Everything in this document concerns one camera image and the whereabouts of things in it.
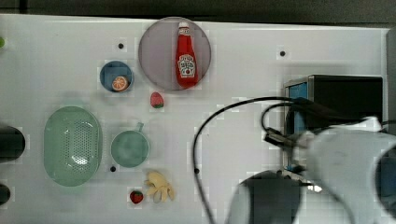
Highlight green perforated basket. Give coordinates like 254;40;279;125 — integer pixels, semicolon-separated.
44;106;103;187

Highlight black cylinder lower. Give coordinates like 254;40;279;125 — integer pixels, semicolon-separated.
0;184;11;205

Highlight red ketchup bottle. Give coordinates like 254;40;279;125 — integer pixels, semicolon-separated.
176;21;199;89

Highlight peeled banana toy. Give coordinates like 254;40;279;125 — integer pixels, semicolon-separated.
145;171;176;203

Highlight black cylinder upper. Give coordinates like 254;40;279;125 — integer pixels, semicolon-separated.
0;126;26;162

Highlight pink strawberry toy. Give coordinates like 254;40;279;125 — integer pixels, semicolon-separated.
150;91;164;108

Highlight green mug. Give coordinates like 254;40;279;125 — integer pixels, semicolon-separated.
111;122;150;168

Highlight blue bowl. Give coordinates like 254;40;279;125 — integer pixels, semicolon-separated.
99;61;134;92

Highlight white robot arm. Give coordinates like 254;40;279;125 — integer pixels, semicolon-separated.
226;117;395;224

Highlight red strawberry toy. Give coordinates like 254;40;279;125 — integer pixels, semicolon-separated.
130;190;144;204

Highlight black cylinder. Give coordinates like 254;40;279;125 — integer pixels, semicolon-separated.
0;126;26;162
0;184;11;205

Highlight orange slice toy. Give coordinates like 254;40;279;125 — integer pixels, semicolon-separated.
112;76;129;91

